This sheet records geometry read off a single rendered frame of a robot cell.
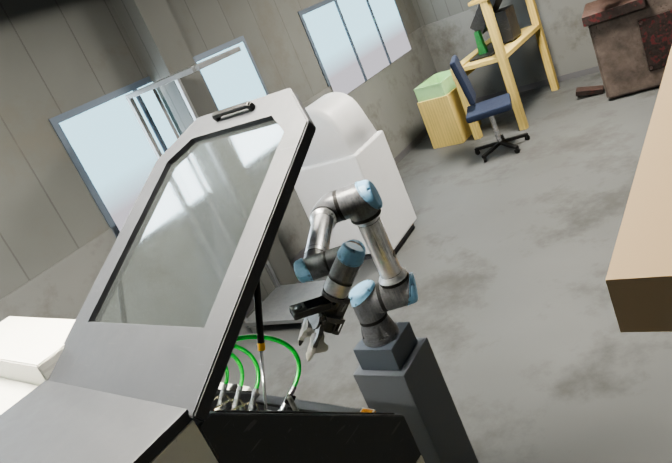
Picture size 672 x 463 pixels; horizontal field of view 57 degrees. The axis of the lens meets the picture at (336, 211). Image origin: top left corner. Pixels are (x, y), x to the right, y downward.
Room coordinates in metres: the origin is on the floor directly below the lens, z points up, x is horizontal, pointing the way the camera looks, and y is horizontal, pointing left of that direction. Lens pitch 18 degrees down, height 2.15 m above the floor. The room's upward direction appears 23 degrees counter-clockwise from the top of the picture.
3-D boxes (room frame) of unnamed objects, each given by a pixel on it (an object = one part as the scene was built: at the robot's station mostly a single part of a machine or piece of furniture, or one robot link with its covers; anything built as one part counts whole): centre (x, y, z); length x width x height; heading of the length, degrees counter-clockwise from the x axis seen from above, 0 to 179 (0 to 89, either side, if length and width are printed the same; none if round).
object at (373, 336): (2.17, 0.03, 0.95); 0.15 x 0.15 x 0.10
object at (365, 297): (2.17, 0.03, 1.07); 0.13 x 0.12 x 0.14; 76
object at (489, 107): (6.34, -1.91, 0.55); 0.64 x 0.61 x 1.10; 49
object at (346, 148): (5.28, -0.19, 0.72); 0.78 x 0.64 x 1.43; 50
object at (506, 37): (7.57, -2.39, 1.00); 1.48 x 1.32 x 2.00; 141
